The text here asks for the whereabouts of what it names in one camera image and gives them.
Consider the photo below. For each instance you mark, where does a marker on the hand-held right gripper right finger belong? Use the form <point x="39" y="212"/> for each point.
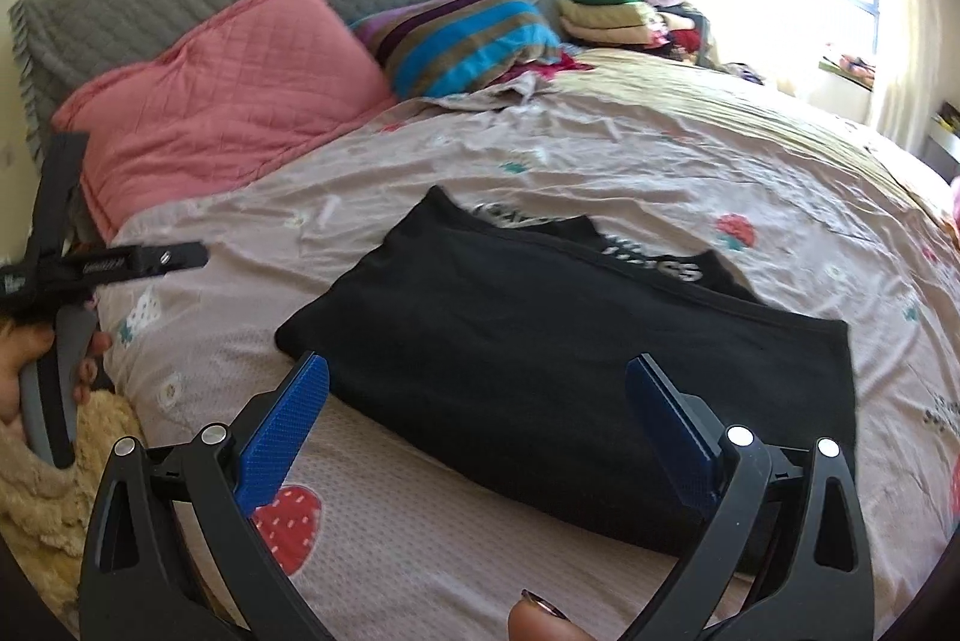
<point x="667" y="423"/>

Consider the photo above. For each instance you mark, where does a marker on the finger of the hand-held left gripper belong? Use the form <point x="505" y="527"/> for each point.
<point x="169" y="257"/>

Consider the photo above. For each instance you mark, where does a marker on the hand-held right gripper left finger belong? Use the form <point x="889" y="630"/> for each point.
<point x="281" y="431"/>

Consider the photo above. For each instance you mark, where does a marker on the black printed t-shirt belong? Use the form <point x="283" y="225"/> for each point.
<point x="570" y="371"/>

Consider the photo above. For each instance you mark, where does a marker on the stack of folded clothes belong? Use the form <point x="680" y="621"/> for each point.
<point x="607" y="11"/>

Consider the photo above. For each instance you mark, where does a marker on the person's left hand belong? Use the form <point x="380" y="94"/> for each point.
<point x="15" y="379"/>

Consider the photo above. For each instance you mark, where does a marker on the person's right hand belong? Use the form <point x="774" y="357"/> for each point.
<point x="544" y="618"/>

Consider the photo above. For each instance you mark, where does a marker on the pink quilted pillow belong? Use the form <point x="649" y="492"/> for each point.
<point x="225" y="94"/>

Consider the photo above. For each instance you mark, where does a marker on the cream fuzzy blanket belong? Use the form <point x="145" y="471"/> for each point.
<point x="45" y="521"/>

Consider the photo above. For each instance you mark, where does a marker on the pink printed bedsheet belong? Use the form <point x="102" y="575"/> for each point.
<point x="675" y="161"/>

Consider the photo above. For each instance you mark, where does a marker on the striped blue purple pillow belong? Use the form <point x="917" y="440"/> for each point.
<point x="465" y="41"/>

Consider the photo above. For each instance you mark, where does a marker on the red patterned cloth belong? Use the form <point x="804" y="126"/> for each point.
<point x="559" y="65"/>

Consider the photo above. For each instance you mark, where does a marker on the white desk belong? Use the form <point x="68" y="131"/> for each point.
<point x="945" y="142"/>

